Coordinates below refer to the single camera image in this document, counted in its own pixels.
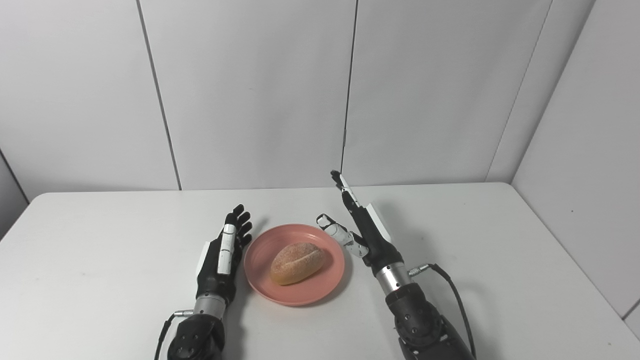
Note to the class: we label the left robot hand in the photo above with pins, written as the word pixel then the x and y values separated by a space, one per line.
pixel 222 265

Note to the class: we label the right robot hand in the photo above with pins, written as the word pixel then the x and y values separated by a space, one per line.
pixel 362 235

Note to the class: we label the brown bread roll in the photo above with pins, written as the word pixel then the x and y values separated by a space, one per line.
pixel 297 263

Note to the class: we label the pink round plate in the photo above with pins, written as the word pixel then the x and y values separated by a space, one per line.
pixel 294 264

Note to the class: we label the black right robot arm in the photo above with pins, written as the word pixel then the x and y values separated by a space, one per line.
pixel 420 320

